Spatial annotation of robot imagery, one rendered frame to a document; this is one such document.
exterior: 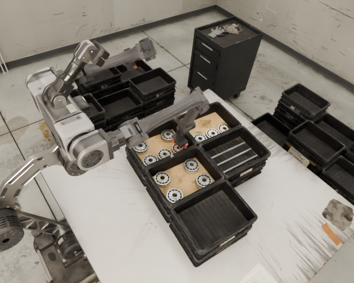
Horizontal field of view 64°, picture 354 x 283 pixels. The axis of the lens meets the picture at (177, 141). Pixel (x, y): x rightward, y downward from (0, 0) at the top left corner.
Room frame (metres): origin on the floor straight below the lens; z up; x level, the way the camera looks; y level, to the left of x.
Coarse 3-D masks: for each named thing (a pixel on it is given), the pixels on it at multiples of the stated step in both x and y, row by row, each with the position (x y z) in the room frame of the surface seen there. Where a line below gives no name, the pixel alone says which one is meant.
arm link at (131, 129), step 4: (132, 124) 0.85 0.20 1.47; (120, 128) 0.80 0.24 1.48; (124, 128) 0.81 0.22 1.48; (128, 128) 0.82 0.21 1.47; (132, 128) 0.83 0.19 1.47; (136, 128) 0.84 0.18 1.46; (124, 132) 0.79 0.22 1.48; (128, 132) 0.80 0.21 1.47; (132, 132) 0.81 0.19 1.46; (136, 132) 0.82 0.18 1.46; (128, 136) 0.78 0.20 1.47
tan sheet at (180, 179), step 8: (176, 168) 1.11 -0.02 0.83; (200, 168) 1.13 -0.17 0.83; (176, 176) 1.05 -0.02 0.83; (184, 176) 1.05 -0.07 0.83; (192, 176) 1.06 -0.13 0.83; (176, 184) 0.99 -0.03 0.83; (184, 184) 0.99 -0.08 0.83; (192, 184) 1.00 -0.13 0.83; (184, 192) 0.94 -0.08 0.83; (192, 192) 0.94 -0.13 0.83
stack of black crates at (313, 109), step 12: (300, 84) 2.56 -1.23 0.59; (288, 96) 2.33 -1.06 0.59; (300, 96) 2.49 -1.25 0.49; (312, 96) 2.43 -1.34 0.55; (276, 108) 2.38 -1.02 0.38; (288, 108) 2.28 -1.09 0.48; (300, 108) 2.21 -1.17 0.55; (312, 108) 2.31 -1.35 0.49; (324, 108) 2.21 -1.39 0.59; (288, 120) 2.24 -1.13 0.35; (300, 120) 2.17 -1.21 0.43; (312, 120) 2.13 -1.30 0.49
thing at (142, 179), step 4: (128, 156) 1.22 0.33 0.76; (128, 160) 1.22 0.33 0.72; (132, 160) 1.15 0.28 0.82; (132, 164) 1.18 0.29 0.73; (136, 168) 1.12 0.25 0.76; (136, 172) 1.12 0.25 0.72; (140, 172) 1.05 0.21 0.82; (140, 176) 1.06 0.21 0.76; (140, 180) 1.06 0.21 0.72; (144, 180) 1.03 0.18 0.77; (144, 184) 1.03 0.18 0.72
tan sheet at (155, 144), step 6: (174, 132) 1.43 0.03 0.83; (150, 138) 1.35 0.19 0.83; (156, 138) 1.35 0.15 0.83; (150, 144) 1.29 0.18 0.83; (156, 144) 1.30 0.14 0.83; (162, 144) 1.30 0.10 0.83; (168, 144) 1.31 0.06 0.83; (150, 150) 1.23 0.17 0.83; (156, 150) 1.24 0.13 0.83; (144, 156) 1.18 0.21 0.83; (156, 156) 1.19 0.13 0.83
